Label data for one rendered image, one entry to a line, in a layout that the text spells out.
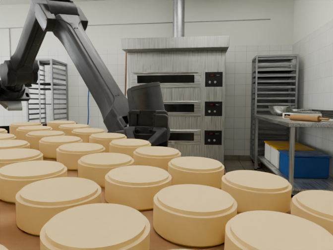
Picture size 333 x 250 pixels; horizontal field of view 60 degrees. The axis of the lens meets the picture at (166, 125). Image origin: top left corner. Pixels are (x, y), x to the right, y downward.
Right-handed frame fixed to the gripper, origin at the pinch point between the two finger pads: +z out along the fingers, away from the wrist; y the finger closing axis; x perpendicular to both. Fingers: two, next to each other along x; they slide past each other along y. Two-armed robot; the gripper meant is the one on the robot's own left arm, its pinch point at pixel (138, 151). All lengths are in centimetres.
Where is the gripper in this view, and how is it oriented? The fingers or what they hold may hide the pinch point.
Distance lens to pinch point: 39.9
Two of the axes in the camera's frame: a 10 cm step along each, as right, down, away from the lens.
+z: -0.9, 1.0, -9.9
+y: -0.1, 9.9, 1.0
